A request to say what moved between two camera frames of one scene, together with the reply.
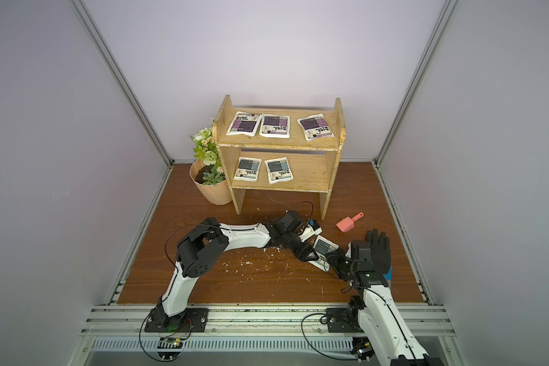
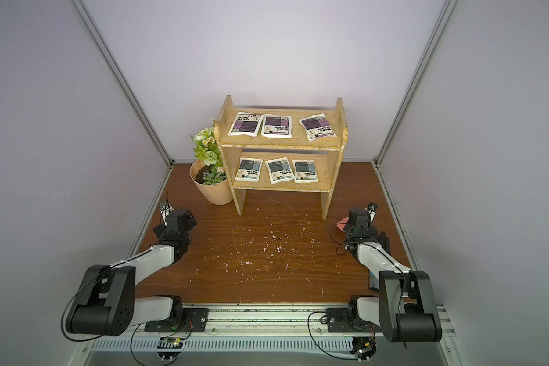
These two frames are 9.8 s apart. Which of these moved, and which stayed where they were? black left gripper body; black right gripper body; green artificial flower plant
Moved: black right gripper body; black left gripper body
Stayed: green artificial flower plant
